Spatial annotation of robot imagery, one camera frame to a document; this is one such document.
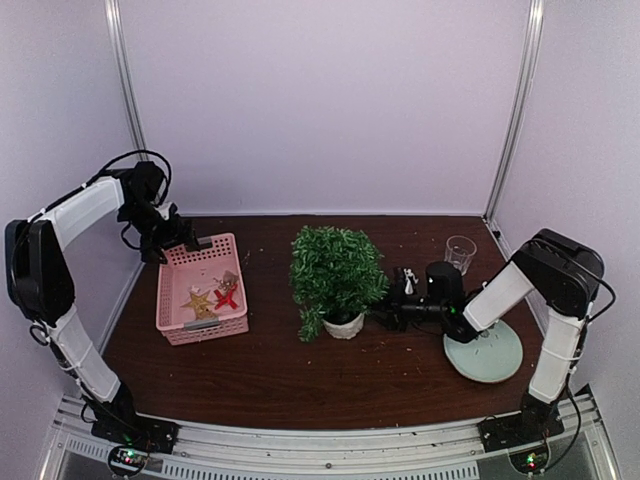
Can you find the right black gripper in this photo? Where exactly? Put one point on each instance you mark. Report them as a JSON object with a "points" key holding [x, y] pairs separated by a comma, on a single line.
{"points": [[394, 319]]}

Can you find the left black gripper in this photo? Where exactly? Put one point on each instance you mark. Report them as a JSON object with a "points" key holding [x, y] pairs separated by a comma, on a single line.
{"points": [[173, 238]]}

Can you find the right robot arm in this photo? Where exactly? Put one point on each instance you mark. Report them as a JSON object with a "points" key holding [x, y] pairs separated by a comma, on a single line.
{"points": [[567, 275]]}

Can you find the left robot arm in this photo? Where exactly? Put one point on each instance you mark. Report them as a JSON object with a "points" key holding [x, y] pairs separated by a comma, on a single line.
{"points": [[39, 281]]}

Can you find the white tree pot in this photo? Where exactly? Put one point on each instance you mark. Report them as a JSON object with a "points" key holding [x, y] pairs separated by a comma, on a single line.
{"points": [[347, 330]]}

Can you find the small green christmas tree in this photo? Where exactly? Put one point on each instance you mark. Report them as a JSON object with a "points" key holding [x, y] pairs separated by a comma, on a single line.
{"points": [[335, 275]]}

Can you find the pink plastic basket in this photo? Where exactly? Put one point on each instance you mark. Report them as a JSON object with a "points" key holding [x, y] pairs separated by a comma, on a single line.
{"points": [[214, 268]]}

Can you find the gold star ornament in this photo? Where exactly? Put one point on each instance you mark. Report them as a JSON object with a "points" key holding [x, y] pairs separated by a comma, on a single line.
{"points": [[200, 304]]}

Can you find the red bow ornament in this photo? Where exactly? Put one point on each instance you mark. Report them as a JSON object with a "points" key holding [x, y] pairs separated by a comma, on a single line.
{"points": [[226, 298]]}

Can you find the clear drinking glass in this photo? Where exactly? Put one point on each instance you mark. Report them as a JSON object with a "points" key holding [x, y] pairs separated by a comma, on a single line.
{"points": [[460, 252]]}

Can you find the light green floral plate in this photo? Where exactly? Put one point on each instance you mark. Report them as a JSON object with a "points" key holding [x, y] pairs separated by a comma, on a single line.
{"points": [[493, 357]]}

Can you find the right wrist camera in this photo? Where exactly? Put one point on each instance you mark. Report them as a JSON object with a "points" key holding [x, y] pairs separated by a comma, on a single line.
{"points": [[407, 279]]}

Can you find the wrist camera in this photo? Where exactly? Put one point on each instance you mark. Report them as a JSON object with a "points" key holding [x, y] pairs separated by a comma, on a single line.
{"points": [[146, 182], [407, 279]]}

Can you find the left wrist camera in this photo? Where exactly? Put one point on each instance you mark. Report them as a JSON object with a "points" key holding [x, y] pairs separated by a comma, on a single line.
{"points": [[146, 182]]}

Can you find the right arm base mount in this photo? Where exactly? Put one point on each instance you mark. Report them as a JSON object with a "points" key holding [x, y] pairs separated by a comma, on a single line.
{"points": [[520, 435]]}

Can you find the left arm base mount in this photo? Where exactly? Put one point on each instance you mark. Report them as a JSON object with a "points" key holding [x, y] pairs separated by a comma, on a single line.
{"points": [[134, 445]]}

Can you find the aluminium front rail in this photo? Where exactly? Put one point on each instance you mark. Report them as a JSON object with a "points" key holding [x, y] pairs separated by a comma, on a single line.
{"points": [[453, 450]]}

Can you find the left aluminium frame post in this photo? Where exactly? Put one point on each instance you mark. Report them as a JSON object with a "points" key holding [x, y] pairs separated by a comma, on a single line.
{"points": [[117, 38]]}

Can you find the aluminium frame post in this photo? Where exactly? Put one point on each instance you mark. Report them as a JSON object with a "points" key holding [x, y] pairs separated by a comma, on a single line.
{"points": [[117, 38], [528, 65]]}

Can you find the right aluminium frame post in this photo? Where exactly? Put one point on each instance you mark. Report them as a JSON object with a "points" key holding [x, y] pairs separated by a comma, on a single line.
{"points": [[528, 65]]}

